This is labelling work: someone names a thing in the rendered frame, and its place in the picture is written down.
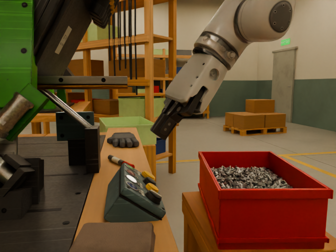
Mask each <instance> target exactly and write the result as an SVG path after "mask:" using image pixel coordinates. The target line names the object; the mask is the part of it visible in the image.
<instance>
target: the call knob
mask: <svg viewBox="0 0 336 252"><path fill-rule="evenodd" d="M147 195H148V196H149V197H150V198H151V199H152V200H154V201H155V202H157V203H160V202H161V200H162V196H161V195H160V194H158V193H157V192H156V191H154V190H152V189H150V190H149V191H148V192H147Z"/></svg>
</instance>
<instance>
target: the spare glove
mask: <svg viewBox="0 0 336 252"><path fill-rule="evenodd" d="M107 143H109V144H111V143H112V145H113V147H117V146H118V144H119V145H120V147H121V148H124V147H125V145H127V147H129V148H131V147H132V146H133V145H134V146H135V147H138V146H139V141H138V140H137V139H136V137H135V135H134V134H133V133H131V132H115V133H114V134H113V135H112V136H111V137H109V138H107Z"/></svg>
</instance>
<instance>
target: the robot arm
mask: <svg viewBox="0 0 336 252"><path fill-rule="evenodd" d="M295 6H296V0H225V1H224V2H223V3H222V5H221V6H220V8H219V9H218V10H217V12H216V13H215V15H214V16H213V18H212V19H211V20H210V22H209V23H208V25H207V26H206V28H205V29H204V30H203V32H202V33H201V35H200V36H199V38H198V39H197V40H196V42H195V43H194V49H193V50H192V53H193V55H192V56H191V57H190V59H189V60H188V61H187V62H186V63H185V65H184V66H183V67H182V68H181V70H180V71H179V72H178V73H177V75H176V76H175V77H174V79H173V80H172V81H171V83H170V84H169V86H168V87H167V89H166V91H165V96H166V97H167V98H166V99H165V101H164V102H163V103H164V104H165V106H164V108H163V110H162V112H161V114H160V116H159V117H158V118H157V120H156V121H155V123H154V124H153V126H152V127H151V128H150V131H151V132H153V133H154V134H156V135H157V136H158V137H160V138H161V139H163V140H166V139H167V137H168V136H169V135H170V133H171V132H172V130H173V129H174V127H175V126H176V125H177V123H179V122H180V121H181V120H182V119H183V117H185V116H191V115H192V114H195V115H200V114H202V113H203V112H204V111H205V109H206V108H207V106H208V105H209V103H210V102H211V100H212V99H213V97H214V95H215V94H216V92H217V91H218V89H219V87H220V85H221V83H222V82H223V80H224V78H225V75H226V73H227V71H229V70H230V69H231V68H232V67H233V65H234V64H235V63H236V61H237V60H238V58H239V57H240V55H241V54H242V52H243V51H244V50H245V48H246V47H247V46H248V45H250V44H251V43H253V42H273V41H276V40H279V39H280V38H282V37H283V36H284V35H285V34H286V33H287V31H288V30H289V28H290V25H291V23H292V20H293V16H294V11H295Z"/></svg>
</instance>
